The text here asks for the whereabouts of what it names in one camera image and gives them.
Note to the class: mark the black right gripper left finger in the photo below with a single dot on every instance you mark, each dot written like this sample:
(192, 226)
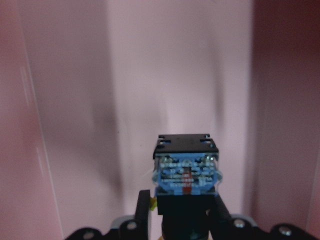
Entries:
(142, 215)

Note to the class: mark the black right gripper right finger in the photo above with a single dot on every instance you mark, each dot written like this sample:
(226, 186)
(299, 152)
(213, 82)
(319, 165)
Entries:
(221, 215)

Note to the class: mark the yellow push button switch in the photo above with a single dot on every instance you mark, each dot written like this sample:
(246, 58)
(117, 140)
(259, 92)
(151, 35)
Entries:
(186, 175)

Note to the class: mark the pink plastic tray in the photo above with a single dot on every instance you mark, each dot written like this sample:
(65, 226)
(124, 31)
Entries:
(86, 86)

